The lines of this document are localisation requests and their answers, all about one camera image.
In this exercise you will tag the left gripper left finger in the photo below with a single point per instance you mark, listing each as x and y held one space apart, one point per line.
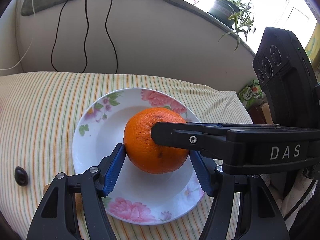
55 217

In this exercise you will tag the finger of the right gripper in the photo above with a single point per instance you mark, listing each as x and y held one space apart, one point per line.
208 139

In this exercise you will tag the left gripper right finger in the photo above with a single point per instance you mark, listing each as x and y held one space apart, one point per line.
259 216

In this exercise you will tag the dark plum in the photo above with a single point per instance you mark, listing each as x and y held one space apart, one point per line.
21 176

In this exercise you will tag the right white gloved hand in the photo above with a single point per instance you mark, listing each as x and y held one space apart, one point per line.
299 191

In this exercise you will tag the green snack package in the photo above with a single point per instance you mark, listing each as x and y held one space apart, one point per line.
251 94

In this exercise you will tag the floral white plate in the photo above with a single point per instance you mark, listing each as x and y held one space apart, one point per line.
138 197

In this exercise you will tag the potted spider plant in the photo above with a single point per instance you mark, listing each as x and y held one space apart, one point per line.
240 14

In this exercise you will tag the striped tablecloth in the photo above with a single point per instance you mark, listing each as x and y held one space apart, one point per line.
39 113

